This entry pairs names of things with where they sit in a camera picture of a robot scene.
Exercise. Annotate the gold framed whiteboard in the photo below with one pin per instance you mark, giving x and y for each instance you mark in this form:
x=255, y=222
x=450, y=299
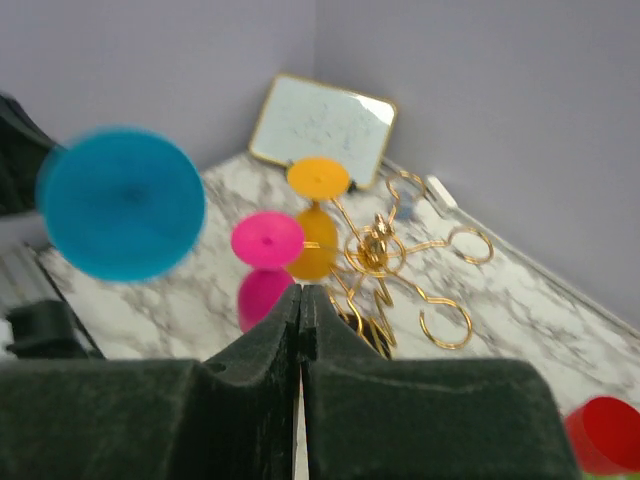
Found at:
x=301, y=117

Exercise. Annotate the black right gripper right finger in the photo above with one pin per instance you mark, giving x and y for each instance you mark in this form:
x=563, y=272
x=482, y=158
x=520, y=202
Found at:
x=372, y=418

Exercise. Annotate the gold wine glass rack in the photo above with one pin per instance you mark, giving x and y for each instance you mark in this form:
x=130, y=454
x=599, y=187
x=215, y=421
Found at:
x=376, y=251

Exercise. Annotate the red wine glass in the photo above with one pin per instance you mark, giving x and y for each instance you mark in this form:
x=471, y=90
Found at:
x=604, y=436

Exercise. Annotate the orange wine glass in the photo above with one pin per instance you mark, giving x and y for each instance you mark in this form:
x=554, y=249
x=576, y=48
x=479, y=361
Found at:
x=317, y=179

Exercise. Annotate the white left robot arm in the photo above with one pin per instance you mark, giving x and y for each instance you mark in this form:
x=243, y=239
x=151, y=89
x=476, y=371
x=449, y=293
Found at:
x=25, y=200

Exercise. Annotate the pink wine glass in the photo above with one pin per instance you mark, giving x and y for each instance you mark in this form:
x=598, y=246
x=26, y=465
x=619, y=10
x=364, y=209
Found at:
x=268, y=242

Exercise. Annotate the small clear plastic jar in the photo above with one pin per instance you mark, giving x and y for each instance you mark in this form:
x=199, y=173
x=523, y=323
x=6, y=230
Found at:
x=405, y=211

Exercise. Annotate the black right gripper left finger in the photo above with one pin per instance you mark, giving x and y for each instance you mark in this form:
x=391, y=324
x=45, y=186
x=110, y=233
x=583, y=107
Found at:
x=65, y=416

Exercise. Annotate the white eraser block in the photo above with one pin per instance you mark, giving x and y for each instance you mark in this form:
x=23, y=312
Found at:
x=440, y=194

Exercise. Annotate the blue wine glass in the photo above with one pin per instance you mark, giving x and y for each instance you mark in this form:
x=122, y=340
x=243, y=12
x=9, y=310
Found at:
x=121, y=204

